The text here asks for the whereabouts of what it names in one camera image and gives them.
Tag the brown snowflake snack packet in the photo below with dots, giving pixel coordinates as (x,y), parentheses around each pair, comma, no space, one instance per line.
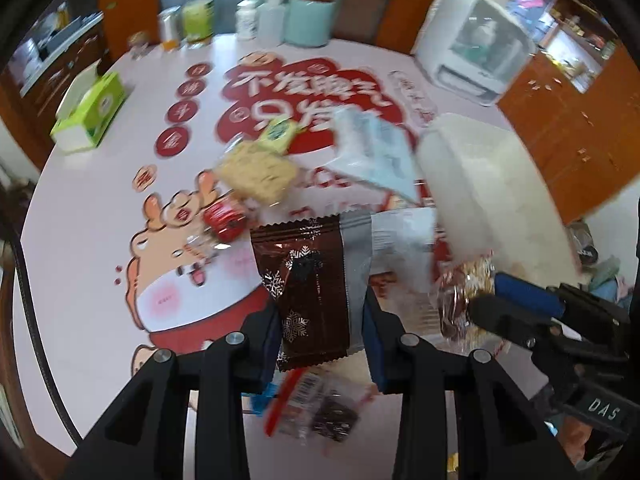
(310,295)

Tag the wooden cabinet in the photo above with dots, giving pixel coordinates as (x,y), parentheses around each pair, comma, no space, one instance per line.
(570,130)

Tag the teal canister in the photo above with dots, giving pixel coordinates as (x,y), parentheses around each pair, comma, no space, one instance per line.
(310,20)

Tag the white countertop appliance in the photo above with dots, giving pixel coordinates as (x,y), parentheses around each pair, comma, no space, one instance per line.
(470,45)

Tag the beige cracker packet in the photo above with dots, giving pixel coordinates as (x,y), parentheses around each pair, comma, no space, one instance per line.
(257,172)

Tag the clear-wrapped brown snack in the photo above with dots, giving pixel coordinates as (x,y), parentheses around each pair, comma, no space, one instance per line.
(457,300)

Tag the translucent plastic bottle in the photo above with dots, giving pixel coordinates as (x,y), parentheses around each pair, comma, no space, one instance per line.
(271,20)

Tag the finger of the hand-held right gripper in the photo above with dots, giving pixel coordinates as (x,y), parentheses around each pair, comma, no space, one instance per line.
(510,322)
(525,292)

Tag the light blue snack packet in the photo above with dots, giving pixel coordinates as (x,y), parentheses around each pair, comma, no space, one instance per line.
(375,150)

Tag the small green snack packet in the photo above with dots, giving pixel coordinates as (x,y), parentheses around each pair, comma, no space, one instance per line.
(277,132)

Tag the white pill bottle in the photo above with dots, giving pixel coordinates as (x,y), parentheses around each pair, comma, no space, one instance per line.
(247,20)

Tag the small metal-lid jar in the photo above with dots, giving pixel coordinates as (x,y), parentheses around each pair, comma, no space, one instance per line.
(170,30)

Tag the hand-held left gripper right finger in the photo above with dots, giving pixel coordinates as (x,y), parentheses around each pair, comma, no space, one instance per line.
(375,350)

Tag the white snack packet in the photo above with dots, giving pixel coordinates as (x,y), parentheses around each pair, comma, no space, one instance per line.
(402,240)

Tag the clear packet of dark fruit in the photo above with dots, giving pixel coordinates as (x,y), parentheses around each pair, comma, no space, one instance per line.
(337,410)

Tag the red barcode snack packet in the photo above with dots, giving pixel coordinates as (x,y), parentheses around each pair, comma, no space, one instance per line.
(295,402)

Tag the green tissue box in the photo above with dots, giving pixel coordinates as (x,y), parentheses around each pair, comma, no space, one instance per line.
(92,110)

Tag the green-label bottle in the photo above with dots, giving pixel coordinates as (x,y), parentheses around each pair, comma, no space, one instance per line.
(198,15)

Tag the white plastic storage box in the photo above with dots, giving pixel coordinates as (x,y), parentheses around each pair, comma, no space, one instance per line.
(480,180)

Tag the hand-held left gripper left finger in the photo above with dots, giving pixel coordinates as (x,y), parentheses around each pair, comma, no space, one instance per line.
(269,355)

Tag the small glass jar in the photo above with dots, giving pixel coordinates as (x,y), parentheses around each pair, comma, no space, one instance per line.
(138,46)

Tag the small red snack packet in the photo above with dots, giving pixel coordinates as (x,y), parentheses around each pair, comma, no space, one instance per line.
(225,217)

